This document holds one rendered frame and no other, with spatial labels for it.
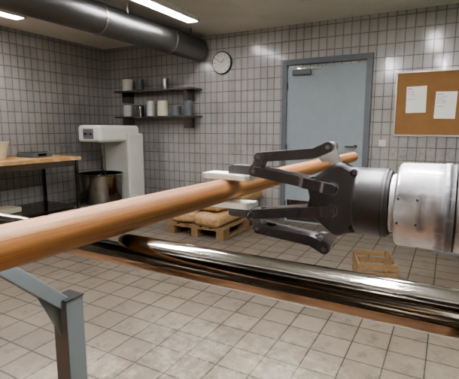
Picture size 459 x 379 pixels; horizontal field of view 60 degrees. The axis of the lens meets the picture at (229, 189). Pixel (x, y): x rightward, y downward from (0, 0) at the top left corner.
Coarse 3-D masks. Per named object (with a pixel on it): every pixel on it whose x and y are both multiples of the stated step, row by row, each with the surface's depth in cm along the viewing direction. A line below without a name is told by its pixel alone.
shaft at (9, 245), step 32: (320, 160) 88; (352, 160) 114; (160, 192) 40; (192, 192) 44; (224, 192) 49; (256, 192) 60; (32, 224) 27; (64, 224) 29; (96, 224) 31; (128, 224) 35; (0, 256) 25; (32, 256) 27
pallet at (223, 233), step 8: (168, 224) 488; (176, 224) 482; (184, 224) 476; (192, 224) 471; (232, 224) 471; (240, 224) 500; (248, 224) 508; (192, 232) 472; (200, 232) 474; (216, 232) 456; (224, 232) 453; (232, 232) 480; (224, 240) 455
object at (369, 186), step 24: (336, 168) 44; (360, 168) 43; (384, 168) 43; (312, 192) 46; (336, 192) 45; (360, 192) 41; (384, 192) 40; (336, 216) 45; (360, 216) 41; (384, 216) 40
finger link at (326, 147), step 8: (328, 144) 44; (336, 144) 46; (264, 152) 48; (272, 152) 48; (280, 152) 47; (288, 152) 47; (296, 152) 46; (304, 152) 46; (312, 152) 45; (320, 152) 45; (328, 152) 44; (256, 160) 49; (264, 160) 48; (272, 160) 48; (280, 160) 47
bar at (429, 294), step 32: (0, 224) 44; (96, 256) 37; (128, 256) 35; (160, 256) 33; (192, 256) 32; (224, 256) 31; (256, 256) 30; (32, 288) 69; (224, 288) 31; (256, 288) 29; (288, 288) 28; (320, 288) 27; (352, 288) 26; (384, 288) 25; (416, 288) 24; (448, 288) 24; (64, 320) 75; (384, 320) 25; (416, 320) 24; (448, 320) 23; (64, 352) 76
